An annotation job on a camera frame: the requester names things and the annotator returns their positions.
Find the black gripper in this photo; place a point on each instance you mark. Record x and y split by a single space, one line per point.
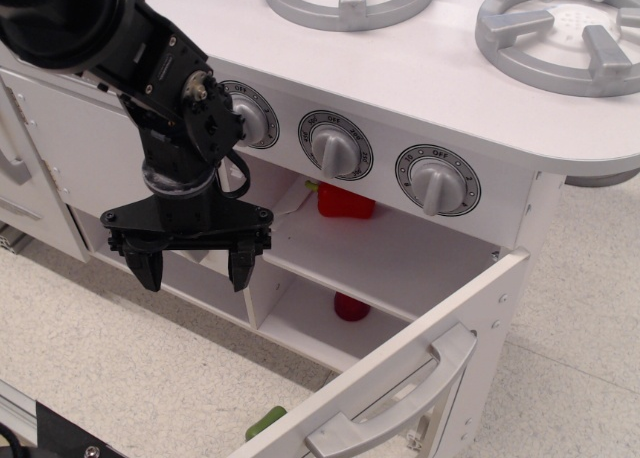
142 230

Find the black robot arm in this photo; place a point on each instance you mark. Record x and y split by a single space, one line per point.
184 117

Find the silver right burner grate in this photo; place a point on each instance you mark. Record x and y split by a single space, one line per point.
583 48

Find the green toy pepper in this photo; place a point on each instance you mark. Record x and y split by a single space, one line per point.
268 419

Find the grey right stove knob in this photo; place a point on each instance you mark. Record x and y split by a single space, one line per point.
438 181

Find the white oven door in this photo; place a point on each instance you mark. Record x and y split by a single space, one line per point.
484 306

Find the grey stove knob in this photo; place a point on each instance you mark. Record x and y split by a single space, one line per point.
438 181
335 145
261 125

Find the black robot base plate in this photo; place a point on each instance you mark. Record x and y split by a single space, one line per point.
57 437

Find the silver oven door handle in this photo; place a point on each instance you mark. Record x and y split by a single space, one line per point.
342 436

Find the white toy kitchen cabinet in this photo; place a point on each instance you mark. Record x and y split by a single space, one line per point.
422 81

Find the grey middle stove knob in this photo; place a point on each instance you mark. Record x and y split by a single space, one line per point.
335 145

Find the red toy pepper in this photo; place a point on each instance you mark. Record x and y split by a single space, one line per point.
335 202

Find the white left cabinet door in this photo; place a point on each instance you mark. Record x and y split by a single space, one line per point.
83 153

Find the grey left stove knob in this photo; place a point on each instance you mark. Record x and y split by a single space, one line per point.
261 125

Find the silver left door handle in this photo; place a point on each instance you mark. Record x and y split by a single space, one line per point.
13 163

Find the aluminium frame rail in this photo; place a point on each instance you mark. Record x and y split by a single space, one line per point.
19 413

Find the red toy tomato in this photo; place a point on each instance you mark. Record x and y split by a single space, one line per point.
350 309

